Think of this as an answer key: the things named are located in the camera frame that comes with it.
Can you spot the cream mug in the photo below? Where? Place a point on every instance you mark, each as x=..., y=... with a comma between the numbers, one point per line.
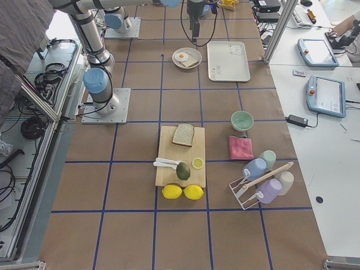
x=286, y=178

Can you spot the aluminium frame post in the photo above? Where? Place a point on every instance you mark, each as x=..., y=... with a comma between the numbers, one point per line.
x=280, y=27

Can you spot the bread slice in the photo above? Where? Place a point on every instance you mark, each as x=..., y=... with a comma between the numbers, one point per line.
x=191, y=62
x=183, y=135

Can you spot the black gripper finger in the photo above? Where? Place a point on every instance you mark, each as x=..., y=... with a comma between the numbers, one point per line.
x=194, y=26

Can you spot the grey fabric cover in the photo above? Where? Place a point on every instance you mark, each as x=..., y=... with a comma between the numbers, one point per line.
x=23, y=29

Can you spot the near teach pendant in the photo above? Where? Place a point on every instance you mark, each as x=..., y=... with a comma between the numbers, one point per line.
x=326, y=96

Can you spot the far teach pendant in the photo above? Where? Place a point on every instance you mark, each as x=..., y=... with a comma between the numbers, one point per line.
x=317, y=53

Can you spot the lemon half slice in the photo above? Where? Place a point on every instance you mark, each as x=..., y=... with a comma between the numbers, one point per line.
x=197, y=163

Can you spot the left yellow lemon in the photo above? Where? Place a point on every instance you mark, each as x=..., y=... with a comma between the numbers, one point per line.
x=172, y=191

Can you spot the right yellow lemon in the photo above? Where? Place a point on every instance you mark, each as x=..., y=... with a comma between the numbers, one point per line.
x=193, y=192

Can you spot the yellow lemon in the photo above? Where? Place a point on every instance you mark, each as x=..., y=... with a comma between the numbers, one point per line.
x=193, y=192
x=172, y=191

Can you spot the white plastic spoon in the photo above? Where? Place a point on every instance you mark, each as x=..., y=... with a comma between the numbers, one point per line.
x=162, y=162

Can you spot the green avocado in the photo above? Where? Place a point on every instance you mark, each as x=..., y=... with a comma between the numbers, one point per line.
x=183, y=171

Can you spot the fried egg toy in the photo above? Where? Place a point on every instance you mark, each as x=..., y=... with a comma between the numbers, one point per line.
x=181, y=57

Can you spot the teach pendant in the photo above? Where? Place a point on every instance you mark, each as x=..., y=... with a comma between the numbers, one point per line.
x=326, y=96
x=317, y=53

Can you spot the blue mug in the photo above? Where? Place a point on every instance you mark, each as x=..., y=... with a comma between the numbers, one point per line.
x=254, y=169

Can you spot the green mug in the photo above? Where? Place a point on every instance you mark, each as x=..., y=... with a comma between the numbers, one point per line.
x=269, y=157

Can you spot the bread slice in plate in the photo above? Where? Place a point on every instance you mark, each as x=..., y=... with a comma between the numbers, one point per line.
x=191, y=62

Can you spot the purple mug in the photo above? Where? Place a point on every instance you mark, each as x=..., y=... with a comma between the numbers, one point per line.
x=268, y=191

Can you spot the cream bear tray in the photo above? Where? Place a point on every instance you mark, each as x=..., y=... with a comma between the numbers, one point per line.
x=227, y=62

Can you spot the round white plate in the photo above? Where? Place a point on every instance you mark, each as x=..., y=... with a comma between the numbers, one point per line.
x=190, y=51

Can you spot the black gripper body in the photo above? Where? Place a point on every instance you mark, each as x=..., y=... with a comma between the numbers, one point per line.
x=194, y=8

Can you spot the yellow toy object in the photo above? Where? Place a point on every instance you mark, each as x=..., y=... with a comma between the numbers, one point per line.
x=228, y=4

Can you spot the person forearm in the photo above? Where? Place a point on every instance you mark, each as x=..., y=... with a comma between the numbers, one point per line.
x=346, y=24

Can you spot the white keyboard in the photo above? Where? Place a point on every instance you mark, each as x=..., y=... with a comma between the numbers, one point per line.
x=300, y=17

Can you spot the black power adapter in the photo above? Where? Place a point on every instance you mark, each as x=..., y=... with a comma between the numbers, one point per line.
x=296, y=120

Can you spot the green ceramic bowl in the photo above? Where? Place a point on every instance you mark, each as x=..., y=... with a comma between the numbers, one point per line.
x=241, y=121

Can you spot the pink folded cloth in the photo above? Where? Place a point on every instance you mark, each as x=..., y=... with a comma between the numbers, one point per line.
x=240, y=148

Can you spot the wooden cutting board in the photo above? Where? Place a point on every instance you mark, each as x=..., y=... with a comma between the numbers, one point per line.
x=168, y=150

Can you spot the small card on desk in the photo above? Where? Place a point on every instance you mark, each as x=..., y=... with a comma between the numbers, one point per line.
x=299, y=73

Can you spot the white wire cup rack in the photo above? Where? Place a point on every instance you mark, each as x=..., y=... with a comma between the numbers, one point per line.
x=244, y=191

